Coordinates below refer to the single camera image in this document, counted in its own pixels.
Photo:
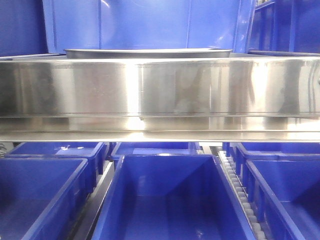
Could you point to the blue bin rear left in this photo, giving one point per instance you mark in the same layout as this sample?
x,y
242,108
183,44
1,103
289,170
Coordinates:
x,y
95,153

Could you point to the grey rail left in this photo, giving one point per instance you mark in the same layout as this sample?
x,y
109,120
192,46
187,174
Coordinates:
x,y
88,218

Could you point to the blue bin lower left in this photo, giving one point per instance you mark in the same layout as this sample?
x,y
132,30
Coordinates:
x,y
41,199

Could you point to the white roller track right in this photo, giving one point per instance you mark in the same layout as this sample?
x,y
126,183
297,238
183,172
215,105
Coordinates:
x,y
229,169

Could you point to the blue bin lower right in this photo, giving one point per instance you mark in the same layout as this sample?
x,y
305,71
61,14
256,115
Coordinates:
x,y
286,197

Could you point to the blue bin lower center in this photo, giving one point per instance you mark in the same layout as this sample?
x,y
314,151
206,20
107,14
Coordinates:
x,y
182,197

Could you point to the blue bin upper right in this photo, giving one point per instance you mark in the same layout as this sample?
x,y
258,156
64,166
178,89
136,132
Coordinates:
x,y
286,26

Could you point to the silver metal tray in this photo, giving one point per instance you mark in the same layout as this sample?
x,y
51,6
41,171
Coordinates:
x,y
170,53

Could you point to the stainless steel shelf beam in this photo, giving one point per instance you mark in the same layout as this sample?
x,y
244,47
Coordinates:
x,y
240,98

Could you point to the blue bin upper center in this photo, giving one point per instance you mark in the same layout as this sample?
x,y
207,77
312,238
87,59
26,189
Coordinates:
x,y
148,24

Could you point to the blue bin rear center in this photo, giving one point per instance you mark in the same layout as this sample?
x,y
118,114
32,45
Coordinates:
x,y
154,148

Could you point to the blue bin rear right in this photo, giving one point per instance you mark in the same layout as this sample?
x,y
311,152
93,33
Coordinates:
x,y
243,151

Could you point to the blue bin upper left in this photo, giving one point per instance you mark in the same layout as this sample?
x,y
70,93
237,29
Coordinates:
x,y
26,27

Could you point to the blue bin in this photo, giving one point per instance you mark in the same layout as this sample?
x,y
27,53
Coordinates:
x,y
286,26
154,148
95,153
148,24
182,197
243,151
41,199
286,197
26,27

